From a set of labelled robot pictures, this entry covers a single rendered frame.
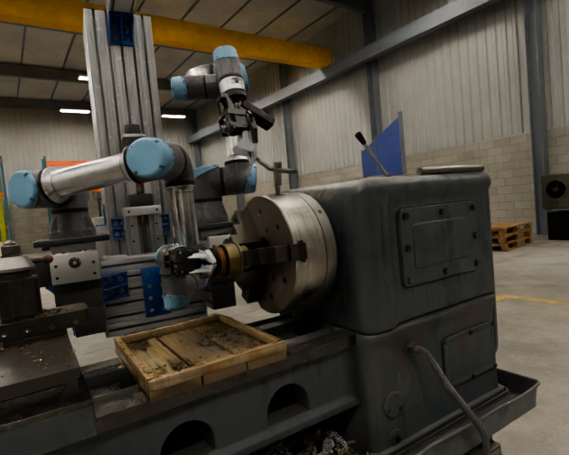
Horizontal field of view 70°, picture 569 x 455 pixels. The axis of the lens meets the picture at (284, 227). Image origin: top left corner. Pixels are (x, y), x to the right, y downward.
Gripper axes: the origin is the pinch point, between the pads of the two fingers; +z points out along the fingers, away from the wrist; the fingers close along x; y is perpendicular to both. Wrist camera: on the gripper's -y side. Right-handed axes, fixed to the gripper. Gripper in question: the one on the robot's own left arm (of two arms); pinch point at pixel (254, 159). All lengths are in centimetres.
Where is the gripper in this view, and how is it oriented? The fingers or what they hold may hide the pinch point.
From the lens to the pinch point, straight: 119.3
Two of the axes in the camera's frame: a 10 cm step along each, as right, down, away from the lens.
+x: 4.9, -2.7, -8.3
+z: 2.2, 9.6, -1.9
